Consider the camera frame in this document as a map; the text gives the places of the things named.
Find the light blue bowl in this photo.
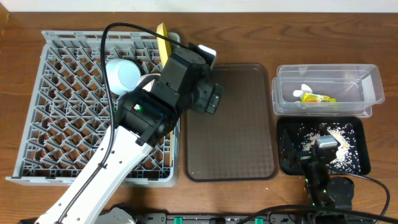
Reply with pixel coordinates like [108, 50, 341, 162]
[106, 58, 141, 95]

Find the white bowl with food residue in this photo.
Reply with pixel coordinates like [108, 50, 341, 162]
[137, 73, 160, 92]

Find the wooden chopstick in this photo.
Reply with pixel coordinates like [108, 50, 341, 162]
[169, 131, 174, 167]

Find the brown serving tray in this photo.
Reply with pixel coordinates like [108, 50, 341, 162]
[183, 63, 279, 182]

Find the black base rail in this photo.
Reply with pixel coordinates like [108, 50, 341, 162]
[95, 203, 374, 224]

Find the green yellow snack wrapper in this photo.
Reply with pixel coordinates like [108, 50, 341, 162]
[301, 93, 336, 103]

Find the yellow plate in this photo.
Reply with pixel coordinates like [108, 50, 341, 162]
[156, 23, 172, 68]

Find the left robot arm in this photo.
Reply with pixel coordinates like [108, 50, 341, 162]
[20, 63, 224, 223]

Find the spilled rice food pile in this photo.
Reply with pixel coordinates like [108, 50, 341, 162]
[281, 122, 361, 174]

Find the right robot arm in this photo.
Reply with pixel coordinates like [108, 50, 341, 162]
[280, 128, 354, 210]

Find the grey plastic dish rack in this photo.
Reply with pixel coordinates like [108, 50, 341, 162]
[6, 30, 180, 187]

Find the black tray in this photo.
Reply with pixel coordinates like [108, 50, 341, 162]
[277, 116, 371, 175]

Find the clear plastic bin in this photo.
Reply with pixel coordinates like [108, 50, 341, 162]
[272, 64, 385, 117]

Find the white tissue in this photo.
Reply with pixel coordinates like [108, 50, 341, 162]
[293, 84, 312, 98]

